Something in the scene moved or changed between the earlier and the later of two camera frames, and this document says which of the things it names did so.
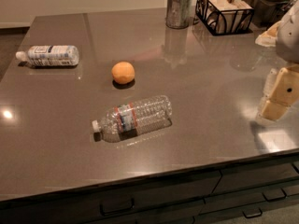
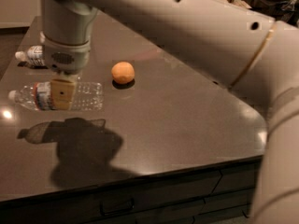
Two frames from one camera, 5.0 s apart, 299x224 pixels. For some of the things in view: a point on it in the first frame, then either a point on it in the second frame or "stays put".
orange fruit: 123,73 stays put
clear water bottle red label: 134,119 → 88,96
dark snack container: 269,5 stays put
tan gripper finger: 285,93 → 64,59
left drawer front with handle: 175,201 stays put
